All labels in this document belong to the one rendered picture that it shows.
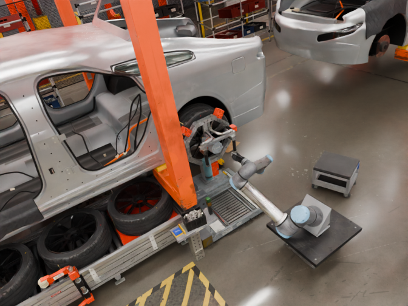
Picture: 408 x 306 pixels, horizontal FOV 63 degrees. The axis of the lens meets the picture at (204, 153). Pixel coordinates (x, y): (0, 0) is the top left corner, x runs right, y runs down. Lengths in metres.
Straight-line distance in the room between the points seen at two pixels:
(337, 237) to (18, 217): 2.79
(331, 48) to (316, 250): 2.99
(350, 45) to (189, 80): 2.60
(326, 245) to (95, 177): 2.18
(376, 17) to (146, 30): 3.49
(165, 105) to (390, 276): 2.41
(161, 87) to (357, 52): 3.30
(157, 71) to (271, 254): 2.05
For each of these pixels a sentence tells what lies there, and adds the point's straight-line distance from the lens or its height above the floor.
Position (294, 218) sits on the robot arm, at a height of 0.57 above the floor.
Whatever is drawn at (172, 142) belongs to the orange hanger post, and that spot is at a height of 1.29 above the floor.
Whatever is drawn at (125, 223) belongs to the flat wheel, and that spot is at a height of 0.47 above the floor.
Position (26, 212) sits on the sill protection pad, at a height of 0.92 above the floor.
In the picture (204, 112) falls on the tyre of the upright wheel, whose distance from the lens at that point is 3.39.
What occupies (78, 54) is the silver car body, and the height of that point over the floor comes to 1.98.
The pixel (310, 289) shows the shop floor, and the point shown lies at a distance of 3.26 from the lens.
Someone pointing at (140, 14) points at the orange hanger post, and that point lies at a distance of 2.37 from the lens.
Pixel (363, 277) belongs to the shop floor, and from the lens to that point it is 3.40.
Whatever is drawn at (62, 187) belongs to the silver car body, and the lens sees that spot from 3.27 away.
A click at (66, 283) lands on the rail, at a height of 0.37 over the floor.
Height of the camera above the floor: 2.76
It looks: 35 degrees down
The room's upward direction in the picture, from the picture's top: 11 degrees counter-clockwise
